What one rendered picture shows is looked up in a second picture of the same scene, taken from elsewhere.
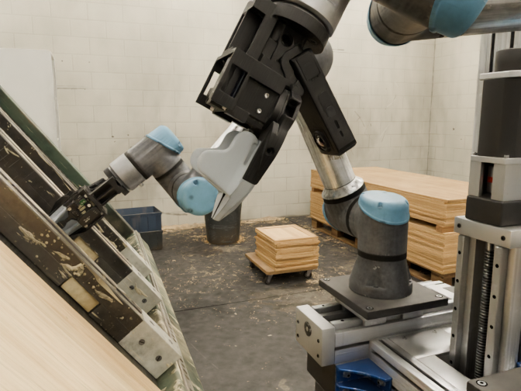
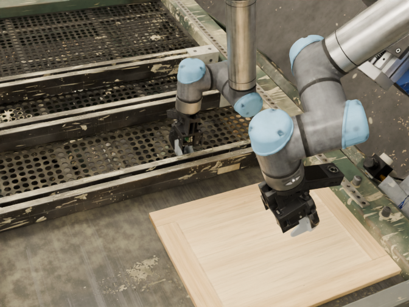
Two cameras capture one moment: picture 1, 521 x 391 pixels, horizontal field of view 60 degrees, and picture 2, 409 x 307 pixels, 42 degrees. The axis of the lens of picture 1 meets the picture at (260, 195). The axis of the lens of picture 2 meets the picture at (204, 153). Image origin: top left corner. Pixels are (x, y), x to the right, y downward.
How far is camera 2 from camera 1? 99 cm
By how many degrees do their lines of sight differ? 50
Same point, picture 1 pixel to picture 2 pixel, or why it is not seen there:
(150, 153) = (193, 90)
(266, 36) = (281, 199)
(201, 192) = (250, 106)
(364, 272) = not seen: hidden behind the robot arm
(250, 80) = (290, 215)
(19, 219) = (175, 177)
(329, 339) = (381, 78)
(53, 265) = (207, 173)
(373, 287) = not seen: hidden behind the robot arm
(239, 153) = (303, 223)
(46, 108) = not seen: outside the picture
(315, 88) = (313, 187)
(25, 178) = (124, 118)
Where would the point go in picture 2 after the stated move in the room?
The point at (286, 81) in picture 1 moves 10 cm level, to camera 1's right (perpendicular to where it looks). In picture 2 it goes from (303, 205) to (347, 181)
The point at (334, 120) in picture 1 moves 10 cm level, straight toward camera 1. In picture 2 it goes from (329, 183) to (339, 231)
